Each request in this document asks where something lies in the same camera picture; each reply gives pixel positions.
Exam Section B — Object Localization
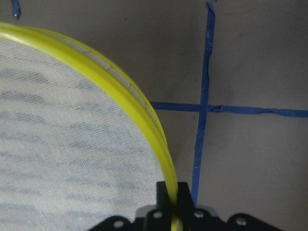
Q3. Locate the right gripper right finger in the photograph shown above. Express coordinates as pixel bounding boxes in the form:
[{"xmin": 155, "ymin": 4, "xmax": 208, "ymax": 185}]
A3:
[{"xmin": 177, "ymin": 182, "xmax": 195, "ymax": 217}]

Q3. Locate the white steamer cloth liner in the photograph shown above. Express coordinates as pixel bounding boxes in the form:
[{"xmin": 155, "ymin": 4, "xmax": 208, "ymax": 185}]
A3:
[{"xmin": 0, "ymin": 39, "xmax": 164, "ymax": 231}]

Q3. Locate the yellow steamer layer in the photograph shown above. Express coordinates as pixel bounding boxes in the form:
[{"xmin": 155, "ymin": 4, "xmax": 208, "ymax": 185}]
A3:
[{"xmin": 0, "ymin": 23, "xmax": 178, "ymax": 231}]

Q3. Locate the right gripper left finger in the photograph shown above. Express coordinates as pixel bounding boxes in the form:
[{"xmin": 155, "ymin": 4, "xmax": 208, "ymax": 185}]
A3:
[{"xmin": 155, "ymin": 181, "xmax": 172, "ymax": 214}]

